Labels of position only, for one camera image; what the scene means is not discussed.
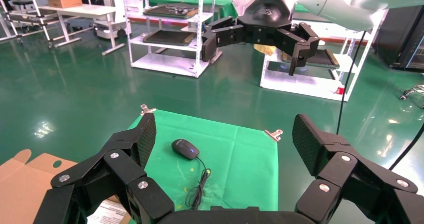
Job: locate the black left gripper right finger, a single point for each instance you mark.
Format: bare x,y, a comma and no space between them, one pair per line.
348,173

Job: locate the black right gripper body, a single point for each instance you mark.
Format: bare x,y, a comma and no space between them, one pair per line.
268,17

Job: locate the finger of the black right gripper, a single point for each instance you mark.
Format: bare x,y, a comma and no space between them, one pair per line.
298,44
222,34

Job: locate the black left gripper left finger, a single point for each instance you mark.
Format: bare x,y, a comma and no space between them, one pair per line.
112,169

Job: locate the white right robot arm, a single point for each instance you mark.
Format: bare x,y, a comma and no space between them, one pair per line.
348,11

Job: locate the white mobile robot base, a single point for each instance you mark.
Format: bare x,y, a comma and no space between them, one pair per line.
107,30

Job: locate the open brown cardboard box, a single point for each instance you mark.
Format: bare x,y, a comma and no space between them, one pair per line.
20,189

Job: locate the empty black tray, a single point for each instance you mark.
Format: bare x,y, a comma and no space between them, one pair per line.
323,59
165,37

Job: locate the white desk fan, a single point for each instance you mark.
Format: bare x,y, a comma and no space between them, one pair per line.
242,1

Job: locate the yellow plastic bag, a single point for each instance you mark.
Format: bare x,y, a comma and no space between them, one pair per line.
266,50

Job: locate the white metal shelf rack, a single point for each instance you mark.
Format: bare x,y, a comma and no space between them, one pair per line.
298,83
165,64

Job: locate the small red object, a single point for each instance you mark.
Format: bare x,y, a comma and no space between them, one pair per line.
339,91

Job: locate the black tray with tools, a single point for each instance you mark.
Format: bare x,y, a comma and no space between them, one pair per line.
159,12

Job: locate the silver metal binder clip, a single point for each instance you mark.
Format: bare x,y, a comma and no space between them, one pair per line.
274,135
145,109

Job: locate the black cabinet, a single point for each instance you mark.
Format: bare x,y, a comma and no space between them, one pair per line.
397,37

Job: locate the wheeled chair base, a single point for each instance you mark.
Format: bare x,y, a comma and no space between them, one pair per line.
414,91

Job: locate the green table cloth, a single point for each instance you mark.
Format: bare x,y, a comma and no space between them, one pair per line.
238,169

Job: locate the white workshop table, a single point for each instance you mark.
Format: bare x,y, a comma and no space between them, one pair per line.
82,11

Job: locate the black round stool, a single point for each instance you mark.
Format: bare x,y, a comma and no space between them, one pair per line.
21,2

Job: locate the aluminium frame rack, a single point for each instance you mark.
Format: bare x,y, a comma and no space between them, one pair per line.
40,17

